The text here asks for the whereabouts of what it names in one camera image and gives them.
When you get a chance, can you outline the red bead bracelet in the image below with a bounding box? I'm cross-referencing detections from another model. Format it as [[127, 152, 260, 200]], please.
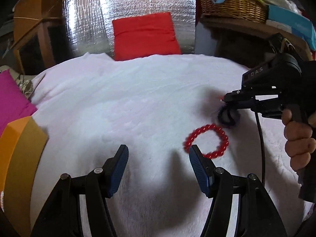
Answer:
[[182, 123, 230, 160]]

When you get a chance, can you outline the wicker basket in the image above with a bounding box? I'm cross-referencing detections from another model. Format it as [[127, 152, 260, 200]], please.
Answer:
[[200, 0, 268, 23]]

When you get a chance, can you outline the black cable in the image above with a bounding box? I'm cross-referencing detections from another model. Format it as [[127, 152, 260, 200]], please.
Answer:
[[254, 112, 267, 188]]

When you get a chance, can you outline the orange wooden cabinet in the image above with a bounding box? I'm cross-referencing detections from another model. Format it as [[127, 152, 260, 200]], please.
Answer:
[[12, 0, 70, 75]]

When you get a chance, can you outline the silver foil insulation panel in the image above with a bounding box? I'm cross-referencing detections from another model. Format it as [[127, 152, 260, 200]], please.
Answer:
[[63, 0, 196, 57]]

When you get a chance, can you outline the blue cardboard box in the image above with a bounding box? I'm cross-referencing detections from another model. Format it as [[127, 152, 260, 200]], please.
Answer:
[[268, 5, 315, 51]]

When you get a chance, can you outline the orange jewelry box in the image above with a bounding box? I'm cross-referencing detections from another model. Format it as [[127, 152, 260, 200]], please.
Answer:
[[1, 116, 48, 236]]

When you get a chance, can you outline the magenta pillow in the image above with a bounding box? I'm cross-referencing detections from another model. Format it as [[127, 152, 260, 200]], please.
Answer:
[[0, 70, 37, 134]]

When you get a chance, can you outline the person's right hand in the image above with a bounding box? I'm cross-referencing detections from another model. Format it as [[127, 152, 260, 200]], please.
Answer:
[[282, 109, 315, 172]]

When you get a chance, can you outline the black hair tie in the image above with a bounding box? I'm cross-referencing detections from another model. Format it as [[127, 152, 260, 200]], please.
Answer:
[[217, 104, 242, 129]]

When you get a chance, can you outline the small red cushion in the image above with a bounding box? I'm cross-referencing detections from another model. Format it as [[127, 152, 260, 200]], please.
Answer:
[[112, 12, 181, 61]]

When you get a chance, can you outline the wooden table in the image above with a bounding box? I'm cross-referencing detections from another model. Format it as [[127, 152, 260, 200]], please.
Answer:
[[200, 17, 313, 61]]

